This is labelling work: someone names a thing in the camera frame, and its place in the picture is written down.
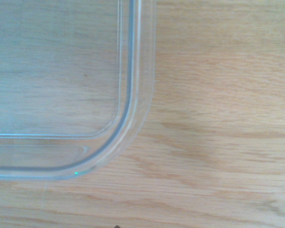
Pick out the clear plastic rectangular container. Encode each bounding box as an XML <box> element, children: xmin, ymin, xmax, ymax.
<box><xmin>0</xmin><ymin>0</ymin><xmax>157</xmax><ymax>181</ymax></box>

